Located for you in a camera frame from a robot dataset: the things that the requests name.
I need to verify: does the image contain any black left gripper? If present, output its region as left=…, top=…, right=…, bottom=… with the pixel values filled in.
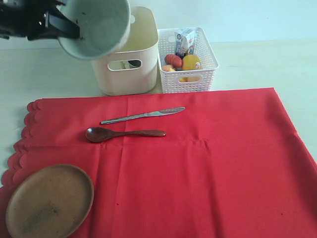
left=0, top=0, right=80, bottom=41

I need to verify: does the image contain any white ceramic bowl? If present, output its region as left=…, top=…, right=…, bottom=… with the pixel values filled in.
left=58, top=0, right=131, bottom=60

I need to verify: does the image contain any stainless steel cup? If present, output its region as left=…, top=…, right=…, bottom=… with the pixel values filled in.
left=128, top=59, right=142, bottom=68

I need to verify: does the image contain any dark wooden spoon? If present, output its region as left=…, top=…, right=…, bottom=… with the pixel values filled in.
left=85, top=127, right=166, bottom=143

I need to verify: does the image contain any fried chicken nugget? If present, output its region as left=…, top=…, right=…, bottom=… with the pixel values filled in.
left=162, top=64, right=175, bottom=72

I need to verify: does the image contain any red sausage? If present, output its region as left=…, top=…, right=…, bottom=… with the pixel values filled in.
left=164, top=54, right=183, bottom=67

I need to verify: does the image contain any small milk carton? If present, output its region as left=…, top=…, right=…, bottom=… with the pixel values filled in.
left=175, top=28, right=196, bottom=59

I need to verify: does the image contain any yellow cheese wedge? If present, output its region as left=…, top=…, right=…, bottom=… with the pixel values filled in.
left=168, top=68, right=190, bottom=83

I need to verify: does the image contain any yellow lemon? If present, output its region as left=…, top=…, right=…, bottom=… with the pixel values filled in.
left=182, top=55, right=202, bottom=71

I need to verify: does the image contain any silver table knife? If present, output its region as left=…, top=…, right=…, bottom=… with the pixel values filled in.
left=100, top=107, right=186, bottom=125

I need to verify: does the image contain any brown wooden plate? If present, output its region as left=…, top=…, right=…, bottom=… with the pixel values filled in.
left=5, top=164, right=94, bottom=238

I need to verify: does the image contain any red tablecloth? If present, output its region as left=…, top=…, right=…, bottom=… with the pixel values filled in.
left=0, top=88, right=317, bottom=238

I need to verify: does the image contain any large cream plastic bin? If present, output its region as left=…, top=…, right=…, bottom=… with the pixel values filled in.
left=92, top=6, right=159, bottom=96

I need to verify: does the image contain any white woven plastic basket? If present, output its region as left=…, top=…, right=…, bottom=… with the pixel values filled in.
left=158, top=27, right=219, bottom=93

